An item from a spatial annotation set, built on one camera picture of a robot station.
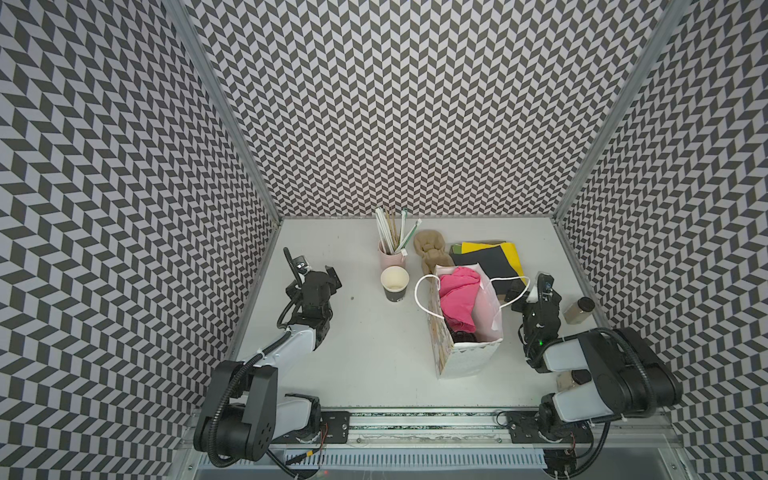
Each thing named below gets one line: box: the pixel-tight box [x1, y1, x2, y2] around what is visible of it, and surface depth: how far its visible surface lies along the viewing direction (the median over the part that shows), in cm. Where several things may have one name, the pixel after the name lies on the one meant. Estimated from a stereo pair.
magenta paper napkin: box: [439, 267, 481, 333], surface depth 75 cm
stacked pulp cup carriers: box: [414, 229, 455, 276], surface depth 106 cm
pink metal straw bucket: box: [378, 240, 406, 271], surface depth 101 cm
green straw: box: [396, 218, 423, 251], surface depth 96 cm
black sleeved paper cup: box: [380, 265, 410, 302], surface depth 93 cm
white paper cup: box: [451, 330, 478, 343], surface depth 76 cm
